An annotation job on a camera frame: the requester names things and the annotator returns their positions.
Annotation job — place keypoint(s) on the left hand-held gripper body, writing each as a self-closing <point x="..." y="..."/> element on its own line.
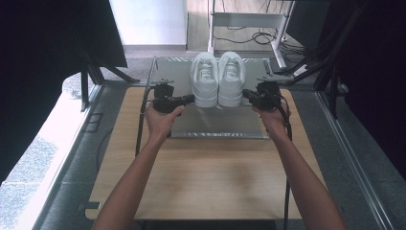
<point x="164" y="102"/>

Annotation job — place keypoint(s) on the white desk frame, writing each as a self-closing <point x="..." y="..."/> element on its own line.
<point x="245" y="19"/>

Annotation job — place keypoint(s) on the metal two-tier shoe rack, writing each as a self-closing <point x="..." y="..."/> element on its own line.
<point x="207" y="123"/>

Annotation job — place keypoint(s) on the black metal stand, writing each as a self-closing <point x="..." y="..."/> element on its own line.
<point x="333" y="96"/>
<point x="84" y="89"/>

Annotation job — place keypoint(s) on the white power strip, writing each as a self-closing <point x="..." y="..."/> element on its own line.
<point x="301" y="70"/>

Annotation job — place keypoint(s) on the aluminium floor rail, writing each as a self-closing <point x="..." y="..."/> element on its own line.
<point x="357" y="166"/>

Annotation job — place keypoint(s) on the person's right hand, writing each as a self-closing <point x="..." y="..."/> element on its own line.
<point x="276" y="121"/>

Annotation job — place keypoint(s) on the person's left hand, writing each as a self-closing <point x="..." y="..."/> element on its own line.
<point x="161" y="124"/>

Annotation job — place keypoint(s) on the white sneaker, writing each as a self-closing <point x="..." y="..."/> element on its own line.
<point x="231" y="89"/>
<point x="204" y="89"/>

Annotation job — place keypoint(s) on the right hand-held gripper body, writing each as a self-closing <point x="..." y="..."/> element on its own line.
<point x="268" y="96"/>

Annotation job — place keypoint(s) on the black curtain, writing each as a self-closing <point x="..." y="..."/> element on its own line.
<point x="32" y="64"/>
<point x="376" y="80"/>

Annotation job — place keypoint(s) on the dark floor socket plate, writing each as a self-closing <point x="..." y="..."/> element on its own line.
<point x="94" y="123"/>

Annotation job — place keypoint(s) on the black tape strip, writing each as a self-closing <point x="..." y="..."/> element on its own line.
<point x="92" y="205"/>

